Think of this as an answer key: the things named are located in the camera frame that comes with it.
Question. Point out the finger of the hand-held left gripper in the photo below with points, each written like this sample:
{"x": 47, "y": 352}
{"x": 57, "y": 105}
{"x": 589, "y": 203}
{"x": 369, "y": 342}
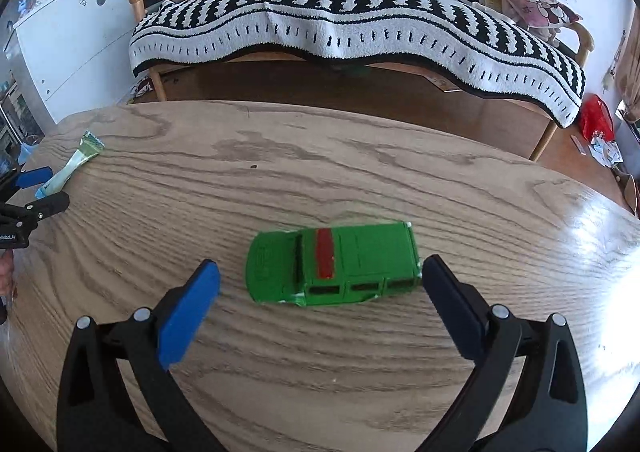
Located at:
{"x": 47, "y": 204}
{"x": 32, "y": 177}

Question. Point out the beige curtain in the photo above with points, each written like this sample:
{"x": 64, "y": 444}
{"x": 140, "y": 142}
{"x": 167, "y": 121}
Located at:
{"x": 631, "y": 72}

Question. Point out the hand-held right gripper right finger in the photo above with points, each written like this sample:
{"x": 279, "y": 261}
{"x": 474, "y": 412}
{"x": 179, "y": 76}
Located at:
{"x": 450, "y": 312}

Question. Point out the red plastic bag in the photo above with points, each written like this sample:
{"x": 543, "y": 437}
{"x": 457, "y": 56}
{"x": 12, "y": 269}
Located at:
{"x": 595, "y": 117}

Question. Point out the black white striped sofa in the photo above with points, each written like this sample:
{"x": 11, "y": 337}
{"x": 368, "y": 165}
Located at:
{"x": 350, "y": 7}

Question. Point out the scattered paper scraps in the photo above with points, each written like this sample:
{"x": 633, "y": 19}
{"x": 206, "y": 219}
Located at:
{"x": 605, "y": 149}

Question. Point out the small white tube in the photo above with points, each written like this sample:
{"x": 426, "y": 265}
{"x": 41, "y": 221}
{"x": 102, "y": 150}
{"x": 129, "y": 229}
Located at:
{"x": 75, "y": 162}

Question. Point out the person's left hand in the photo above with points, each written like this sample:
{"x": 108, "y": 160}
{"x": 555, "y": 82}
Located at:
{"x": 5, "y": 277}

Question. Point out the pink cartoon pillow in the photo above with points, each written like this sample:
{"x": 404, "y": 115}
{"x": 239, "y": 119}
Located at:
{"x": 535, "y": 7}

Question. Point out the white cabinet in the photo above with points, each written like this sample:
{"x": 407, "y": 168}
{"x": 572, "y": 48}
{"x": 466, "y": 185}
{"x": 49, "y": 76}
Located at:
{"x": 75, "y": 42}

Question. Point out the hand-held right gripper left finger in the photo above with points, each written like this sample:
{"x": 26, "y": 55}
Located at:
{"x": 190, "y": 317}

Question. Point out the green toy car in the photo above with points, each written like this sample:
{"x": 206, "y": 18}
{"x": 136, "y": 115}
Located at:
{"x": 350, "y": 257}

